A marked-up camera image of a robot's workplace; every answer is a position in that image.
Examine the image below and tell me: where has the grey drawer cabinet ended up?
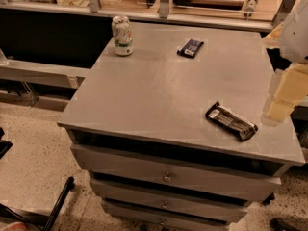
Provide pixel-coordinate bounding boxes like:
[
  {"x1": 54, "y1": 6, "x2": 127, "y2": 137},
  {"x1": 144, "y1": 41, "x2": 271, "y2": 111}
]
[{"x1": 57, "y1": 21, "x2": 306, "y2": 231}]

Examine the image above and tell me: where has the grey drawer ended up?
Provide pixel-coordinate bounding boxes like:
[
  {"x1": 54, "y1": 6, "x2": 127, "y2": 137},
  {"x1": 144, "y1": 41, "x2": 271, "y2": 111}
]
[
  {"x1": 71, "y1": 144, "x2": 281, "y2": 202},
  {"x1": 101, "y1": 200, "x2": 229, "y2": 231},
  {"x1": 90, "y1": 179, "x2": 247, "y2": 222}
]

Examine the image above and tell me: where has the black chocolate rxbar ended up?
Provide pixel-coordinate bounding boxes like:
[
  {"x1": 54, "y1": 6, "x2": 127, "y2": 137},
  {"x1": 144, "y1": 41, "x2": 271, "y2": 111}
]
[{"x1": 205, "y1": 101, "x2": 258, "y2": 141}]

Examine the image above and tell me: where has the blue snack bar wrapper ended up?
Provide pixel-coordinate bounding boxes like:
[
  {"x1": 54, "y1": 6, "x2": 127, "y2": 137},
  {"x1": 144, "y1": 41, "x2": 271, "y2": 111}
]
[{"x1": 177, "y1": 39, "x2": 204, "y2": 59}]

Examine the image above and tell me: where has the black chair leg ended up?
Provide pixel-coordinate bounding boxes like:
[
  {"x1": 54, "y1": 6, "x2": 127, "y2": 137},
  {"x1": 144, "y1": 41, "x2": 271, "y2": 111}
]
[{"x1": 42, "y1": 176, "x2": 74, "y2": 231}]

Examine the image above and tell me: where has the black object on floor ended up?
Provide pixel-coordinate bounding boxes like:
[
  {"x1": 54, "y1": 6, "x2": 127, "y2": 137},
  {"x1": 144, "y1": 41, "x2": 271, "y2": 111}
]
[{"x1": 269, "y1": 218, "x2": 299, "y2": 231}]

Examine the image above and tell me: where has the white green soda can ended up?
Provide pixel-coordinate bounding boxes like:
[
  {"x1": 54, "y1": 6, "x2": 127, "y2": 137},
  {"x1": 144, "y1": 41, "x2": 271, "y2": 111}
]
[{"x1": 112, "y1": 15, "x2": 133, "y2": 56}]

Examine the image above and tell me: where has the top grey drawer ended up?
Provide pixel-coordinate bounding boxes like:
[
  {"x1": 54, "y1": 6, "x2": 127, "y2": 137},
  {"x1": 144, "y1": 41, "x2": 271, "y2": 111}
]
[{"x1": 71, "y1": 144, "x2": 281, "y2": 202}]

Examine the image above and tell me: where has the middle grey drawer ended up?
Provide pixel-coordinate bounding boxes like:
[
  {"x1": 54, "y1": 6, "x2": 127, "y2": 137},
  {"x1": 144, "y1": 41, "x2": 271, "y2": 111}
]
[{"x1": 90, "y1": 179, "x2": 247, "y2": 222}]

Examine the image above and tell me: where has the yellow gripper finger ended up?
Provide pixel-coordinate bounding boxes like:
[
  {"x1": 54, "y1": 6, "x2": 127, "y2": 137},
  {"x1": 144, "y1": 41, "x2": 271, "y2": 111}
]
[{"x1": 264, "y1": 100, "x2": 294, "y2": 122}]

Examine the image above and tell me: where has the bottom grey drawer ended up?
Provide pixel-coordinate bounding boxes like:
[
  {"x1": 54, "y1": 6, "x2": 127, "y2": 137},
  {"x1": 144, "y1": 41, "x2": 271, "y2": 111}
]
[{"x1": 101, "y1": 200, "x2": 229, "y2": 231}]

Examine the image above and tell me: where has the grey metal shelf rail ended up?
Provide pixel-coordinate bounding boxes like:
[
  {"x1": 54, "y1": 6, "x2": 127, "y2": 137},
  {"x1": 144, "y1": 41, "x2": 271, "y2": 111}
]
[{"x1": 0, "y1": 60, "x2": 90, "y2": 89}]

